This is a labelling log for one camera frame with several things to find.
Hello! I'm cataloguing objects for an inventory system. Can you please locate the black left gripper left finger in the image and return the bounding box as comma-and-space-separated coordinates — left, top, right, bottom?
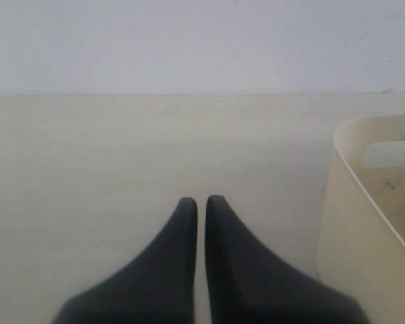
53, 197, 198, 323

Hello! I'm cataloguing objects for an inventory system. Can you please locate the white plastic bin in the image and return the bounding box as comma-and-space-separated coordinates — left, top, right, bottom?
317, 115, 405, 323

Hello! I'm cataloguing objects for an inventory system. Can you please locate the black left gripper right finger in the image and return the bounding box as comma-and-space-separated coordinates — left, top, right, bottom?
205, 195, 367, 323

